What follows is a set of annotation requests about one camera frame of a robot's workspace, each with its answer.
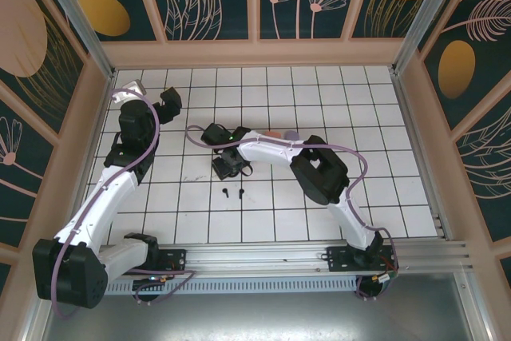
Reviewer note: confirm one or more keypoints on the aluminium frame post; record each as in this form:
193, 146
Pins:
80, 25
425, 17

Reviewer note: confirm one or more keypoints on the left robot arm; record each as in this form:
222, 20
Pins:
104, 197

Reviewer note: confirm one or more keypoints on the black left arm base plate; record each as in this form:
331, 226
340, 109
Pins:
175, 259

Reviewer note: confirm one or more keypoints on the aluminium mounting rail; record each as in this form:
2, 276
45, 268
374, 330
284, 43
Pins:
255, 255

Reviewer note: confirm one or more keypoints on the green circuit board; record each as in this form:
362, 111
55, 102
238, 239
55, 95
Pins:
389, 279

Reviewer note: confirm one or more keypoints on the grey metal sheet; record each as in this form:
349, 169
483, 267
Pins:
255, 317

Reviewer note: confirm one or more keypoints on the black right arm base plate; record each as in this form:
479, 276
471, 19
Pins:
337, 259

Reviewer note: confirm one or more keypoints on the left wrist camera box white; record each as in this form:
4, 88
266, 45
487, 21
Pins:
133, 89

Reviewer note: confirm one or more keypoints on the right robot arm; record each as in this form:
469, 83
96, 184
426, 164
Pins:
267, 149

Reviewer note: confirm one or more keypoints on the orange earbud charging case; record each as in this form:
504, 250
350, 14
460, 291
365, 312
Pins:
273, 133

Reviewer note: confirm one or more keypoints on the purple earbud charging case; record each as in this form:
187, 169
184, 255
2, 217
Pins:
291, 134

